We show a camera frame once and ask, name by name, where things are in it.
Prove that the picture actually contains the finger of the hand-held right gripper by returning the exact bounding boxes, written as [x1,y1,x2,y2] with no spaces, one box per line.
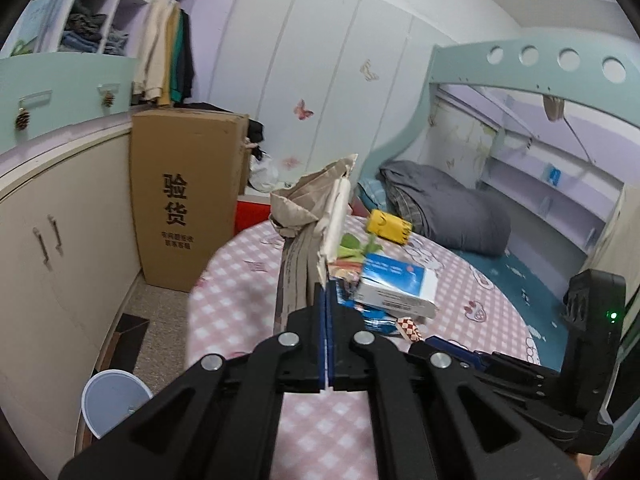
[410,336,567,411]

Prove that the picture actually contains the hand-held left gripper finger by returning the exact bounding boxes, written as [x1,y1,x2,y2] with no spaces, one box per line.
[326,287,583,480]
[59,282,328,480]

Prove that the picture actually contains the blue white cardboard box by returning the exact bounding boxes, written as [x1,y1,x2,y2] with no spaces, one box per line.
[357,254,440,320]

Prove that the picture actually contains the brown paper bag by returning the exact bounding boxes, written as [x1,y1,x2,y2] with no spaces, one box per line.
[269,154,360,333]

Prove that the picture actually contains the pale blue plastic bin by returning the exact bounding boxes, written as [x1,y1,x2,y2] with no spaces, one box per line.
[81,369,153,441]

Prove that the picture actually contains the blue plastic wrapper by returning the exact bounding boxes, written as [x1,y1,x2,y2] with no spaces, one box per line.
[334,272,401,336]

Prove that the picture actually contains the red white checkered wrapper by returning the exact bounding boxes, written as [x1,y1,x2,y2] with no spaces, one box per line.
[395,316,425,343]

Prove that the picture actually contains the pink checkered tablecloth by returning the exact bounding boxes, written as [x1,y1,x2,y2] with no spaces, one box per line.
[185,215,541,480]

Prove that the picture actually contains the green wrapper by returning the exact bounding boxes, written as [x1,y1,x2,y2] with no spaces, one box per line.
[330,234,385,278]

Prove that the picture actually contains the yellow cylindrical container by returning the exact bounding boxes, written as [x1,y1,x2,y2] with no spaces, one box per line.
[366,210,412,245]

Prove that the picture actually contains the grey duvet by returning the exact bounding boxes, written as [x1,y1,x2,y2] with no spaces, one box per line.
[379,161,512,257]

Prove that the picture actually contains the red white storage bench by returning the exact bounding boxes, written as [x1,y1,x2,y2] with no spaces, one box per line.
[234,187,286,238]

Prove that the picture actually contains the lilac bedside shelf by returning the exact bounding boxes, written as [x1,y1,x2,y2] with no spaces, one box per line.
[480,155,626,261]

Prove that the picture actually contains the teal plaid pillow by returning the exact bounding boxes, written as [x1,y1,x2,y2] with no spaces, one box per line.
[359,180,391,211]

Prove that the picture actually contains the crumpled white plastic bag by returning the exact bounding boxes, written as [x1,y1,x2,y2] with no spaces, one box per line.
[249,155,280,192]

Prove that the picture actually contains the black clothes heap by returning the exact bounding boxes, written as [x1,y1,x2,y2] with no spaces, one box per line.
[247,120,265,158]

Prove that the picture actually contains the brown hanging pouch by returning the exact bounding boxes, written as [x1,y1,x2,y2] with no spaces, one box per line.
[542,94,566,122]

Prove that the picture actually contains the tall cardboard box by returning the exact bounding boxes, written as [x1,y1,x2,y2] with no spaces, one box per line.
[130,110,250,293]

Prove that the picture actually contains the white wardrobe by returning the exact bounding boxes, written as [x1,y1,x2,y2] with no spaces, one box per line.
[202,0,436,201]

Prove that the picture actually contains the white low cabinet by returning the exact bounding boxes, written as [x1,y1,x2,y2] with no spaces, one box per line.
[0,115,146,441]

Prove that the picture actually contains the teal bunk bed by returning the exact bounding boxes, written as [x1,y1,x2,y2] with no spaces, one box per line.
[357,25,640,311]

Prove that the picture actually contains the black hanging garment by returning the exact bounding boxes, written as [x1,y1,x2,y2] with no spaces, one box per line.
[180,10,195,101]

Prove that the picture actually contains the green hanging garment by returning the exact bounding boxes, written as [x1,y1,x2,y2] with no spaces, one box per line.
[172,7,187,101]

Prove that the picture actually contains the mustard hanging garment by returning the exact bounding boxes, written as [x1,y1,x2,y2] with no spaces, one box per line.
[165,2,181,103]

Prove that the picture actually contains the cream hanging jacket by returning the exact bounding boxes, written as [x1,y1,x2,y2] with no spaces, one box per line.
[132,0,173,106]

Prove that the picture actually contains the teal drawer cabinet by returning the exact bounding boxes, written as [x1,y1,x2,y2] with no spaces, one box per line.
[0,52,141,148]

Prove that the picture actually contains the folded dark jeans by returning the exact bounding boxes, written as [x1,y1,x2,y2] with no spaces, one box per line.
[62,10,108,51]

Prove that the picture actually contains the white lilac cubby shelf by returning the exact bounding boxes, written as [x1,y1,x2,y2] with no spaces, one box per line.
[37,0,201,56]

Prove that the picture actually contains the teal paper sign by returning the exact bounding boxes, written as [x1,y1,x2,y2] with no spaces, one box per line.
[20,0,63,45]

